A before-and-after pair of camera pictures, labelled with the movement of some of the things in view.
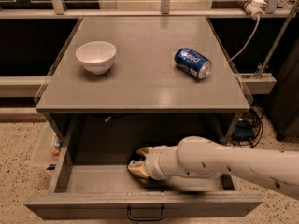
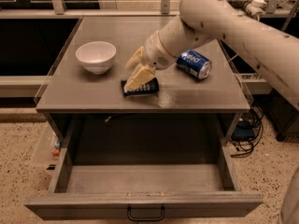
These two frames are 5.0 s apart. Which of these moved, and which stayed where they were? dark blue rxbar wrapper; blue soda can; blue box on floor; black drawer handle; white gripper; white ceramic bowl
Moved: dark blue rxbar wrapper; white gripper
Stayed: blue box on floor; white ceramic bowl; black drawer handle; blue soda can
